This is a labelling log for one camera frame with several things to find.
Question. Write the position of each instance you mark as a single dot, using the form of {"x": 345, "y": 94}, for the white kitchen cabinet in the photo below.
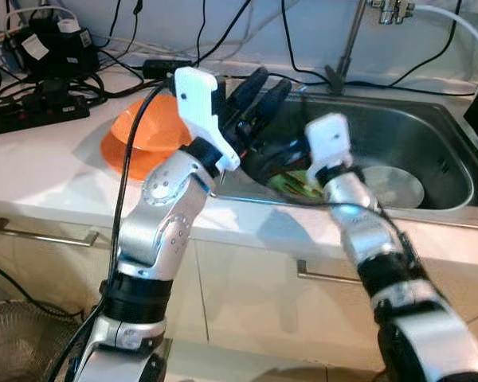
{"x": 247, "y": 302}

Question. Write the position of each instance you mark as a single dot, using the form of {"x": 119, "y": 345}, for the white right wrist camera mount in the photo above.
{"x": 328, "y": 139}

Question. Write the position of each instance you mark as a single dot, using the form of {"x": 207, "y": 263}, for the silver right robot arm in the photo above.
{"x": 366, "y": 231}

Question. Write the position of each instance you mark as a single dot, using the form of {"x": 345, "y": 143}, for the stainless steel sink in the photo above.
{"x": 414, "y": 135}

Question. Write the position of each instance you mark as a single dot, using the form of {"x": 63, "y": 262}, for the orange plastic bowl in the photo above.
{"x": 143, "y": 131}

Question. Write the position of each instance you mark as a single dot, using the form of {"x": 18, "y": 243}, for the black power strip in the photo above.
{"x": 32, "y": 119}

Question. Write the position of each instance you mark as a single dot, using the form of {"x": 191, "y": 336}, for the black charger box white label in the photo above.
{"x": 64, "y": 56}

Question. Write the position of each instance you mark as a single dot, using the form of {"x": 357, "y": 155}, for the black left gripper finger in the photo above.
{"x": 272, "y": 103}
{"x": 251, "y": 87}

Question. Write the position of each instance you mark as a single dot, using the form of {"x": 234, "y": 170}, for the black power adapter brick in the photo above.
{"x": 159, "y": 68}

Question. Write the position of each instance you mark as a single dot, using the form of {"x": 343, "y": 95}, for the white ceramic bowl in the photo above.
{"x": 398, "y": 187}

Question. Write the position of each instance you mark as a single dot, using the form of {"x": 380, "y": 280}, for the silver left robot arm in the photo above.
{"x": 163, "y": 191}

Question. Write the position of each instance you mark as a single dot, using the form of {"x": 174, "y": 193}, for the green plate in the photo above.
{"x": 295, "y": 185}

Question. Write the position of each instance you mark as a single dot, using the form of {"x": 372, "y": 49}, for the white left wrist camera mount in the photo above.
{"x": 197, "y": 95}

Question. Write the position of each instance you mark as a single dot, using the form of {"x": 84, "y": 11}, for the small white plug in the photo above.
{"x": 68, "y": 25}

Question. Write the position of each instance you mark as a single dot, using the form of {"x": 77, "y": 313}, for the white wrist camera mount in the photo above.
{"x": 328, "y": 139}
{"x": 197, "y": 95}

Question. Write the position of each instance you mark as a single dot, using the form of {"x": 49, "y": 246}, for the black plug block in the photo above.
{"x": 60, "y": 91}

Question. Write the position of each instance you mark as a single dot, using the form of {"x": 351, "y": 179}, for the chrome faucet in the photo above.
{"x": 349, "y": 48}

